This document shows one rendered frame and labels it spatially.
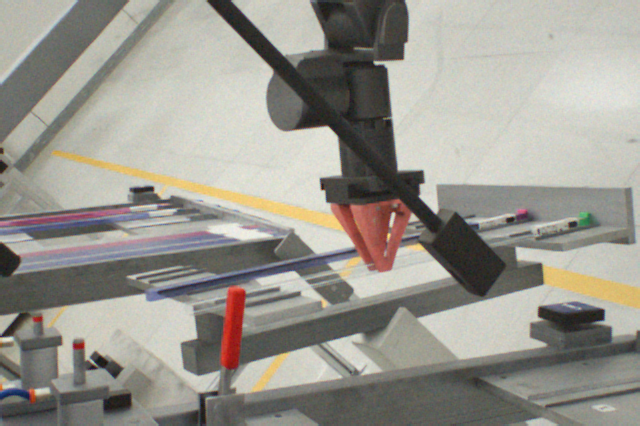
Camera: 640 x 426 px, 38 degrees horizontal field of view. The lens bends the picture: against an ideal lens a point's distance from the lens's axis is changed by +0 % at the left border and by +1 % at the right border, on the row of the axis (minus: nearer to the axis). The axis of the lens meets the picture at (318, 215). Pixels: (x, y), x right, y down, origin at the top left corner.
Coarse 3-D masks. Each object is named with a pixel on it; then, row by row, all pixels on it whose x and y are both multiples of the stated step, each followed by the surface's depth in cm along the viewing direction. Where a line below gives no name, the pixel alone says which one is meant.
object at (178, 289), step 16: (416, 240) 107; (320, 256) 101; (336, 256) 102; (352, 256) 103; (240, 272) 96; (256, 272) 97; (272, 272) 98; (160, 288) 92; (176, 288) 92; (192, 288) 93
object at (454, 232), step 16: (448, 224) 45; (464, 224) 45; (432, 240) 44; (448, 240) 45; (464, 240) 45; (480, 240) 45; (432, 256) 46; (448, 256) 45; (464, 256) 45; (480, 256) 46; (496, 256) 46; (464, 272) 45; (480, 272) 46; (496, 272) 46; (480, 288) 46
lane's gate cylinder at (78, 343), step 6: (78, 342) 45; (84, 342) 46; (78, 348) 45; (84, 348) 46; (78, 354) 45; (84, 354) 46; (78, 360) 45; (84, 360) 46; (78, 366) 45; (84, 366) 46; (78, 372) 46; (84, 372) 46; (78, 378) 46; (84, 378) 46
